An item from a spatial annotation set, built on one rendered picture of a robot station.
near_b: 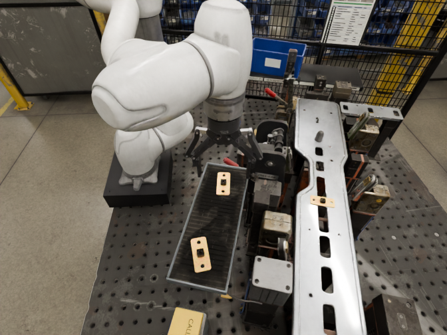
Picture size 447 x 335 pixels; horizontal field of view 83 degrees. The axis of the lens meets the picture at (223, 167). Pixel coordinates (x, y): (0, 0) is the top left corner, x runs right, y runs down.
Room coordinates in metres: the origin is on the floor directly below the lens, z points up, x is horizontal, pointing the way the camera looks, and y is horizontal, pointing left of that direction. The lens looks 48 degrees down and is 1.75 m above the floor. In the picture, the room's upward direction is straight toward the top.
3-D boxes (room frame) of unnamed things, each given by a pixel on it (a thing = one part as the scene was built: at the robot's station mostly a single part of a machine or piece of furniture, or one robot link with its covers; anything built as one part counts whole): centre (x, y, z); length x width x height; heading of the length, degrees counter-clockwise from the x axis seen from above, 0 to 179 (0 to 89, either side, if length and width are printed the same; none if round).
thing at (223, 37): (0.46, 0.01, 1.55); 0.13 x 0.11 x 0.16; 135
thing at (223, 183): (0.47, 0.00, 1.17); 0.08 x 0.04 x 0.01; 178
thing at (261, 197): (0.47, -0.12, 0.90); 0.05 x 0.05 x 0.40; 78
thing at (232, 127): (0.47, 0.00, 1.37); 0.08 x 0.07 x 0.09; 88
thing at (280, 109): (1.01, -0.29, 0.88); 0.07 x 0.06 x 0.35; 78
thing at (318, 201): (0.52, -0.35, 1.01); 0.08 x 0.04 x 0.01; 78
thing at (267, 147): (0.66, -0.17, 0.94); 0.18 x 0.13 x 0.49; 168
